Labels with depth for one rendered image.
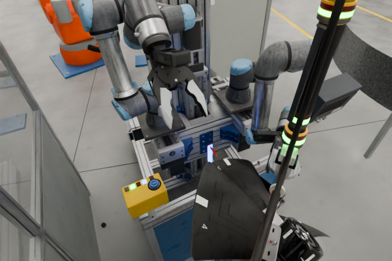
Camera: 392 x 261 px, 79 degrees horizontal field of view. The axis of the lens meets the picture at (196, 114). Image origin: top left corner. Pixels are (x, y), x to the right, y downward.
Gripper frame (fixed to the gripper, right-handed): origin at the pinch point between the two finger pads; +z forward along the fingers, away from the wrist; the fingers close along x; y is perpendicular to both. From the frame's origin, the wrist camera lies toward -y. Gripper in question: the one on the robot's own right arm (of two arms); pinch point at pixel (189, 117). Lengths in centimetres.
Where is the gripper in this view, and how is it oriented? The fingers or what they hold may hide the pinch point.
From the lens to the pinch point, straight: 53.9
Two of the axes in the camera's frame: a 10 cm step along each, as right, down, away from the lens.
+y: -4.0, 2.5, 8.8
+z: 3.6, 9.3, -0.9
